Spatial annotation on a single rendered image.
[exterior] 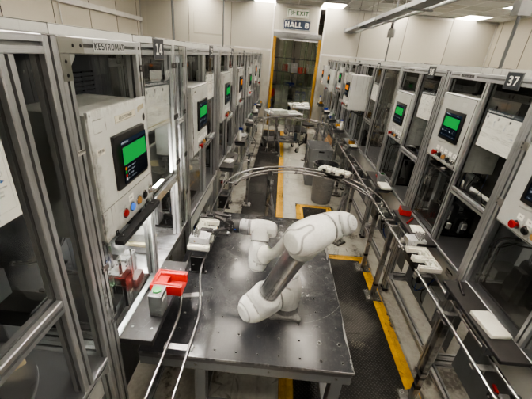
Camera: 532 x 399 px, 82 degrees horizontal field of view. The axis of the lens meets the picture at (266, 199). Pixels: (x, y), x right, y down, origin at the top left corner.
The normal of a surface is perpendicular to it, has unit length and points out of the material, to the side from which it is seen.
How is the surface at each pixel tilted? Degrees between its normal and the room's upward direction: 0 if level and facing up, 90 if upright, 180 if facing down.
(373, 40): 90
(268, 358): 0
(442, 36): 90
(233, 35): 90
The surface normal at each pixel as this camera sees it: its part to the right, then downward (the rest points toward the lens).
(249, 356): 0.08, -0.90
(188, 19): -0.05, 0.43
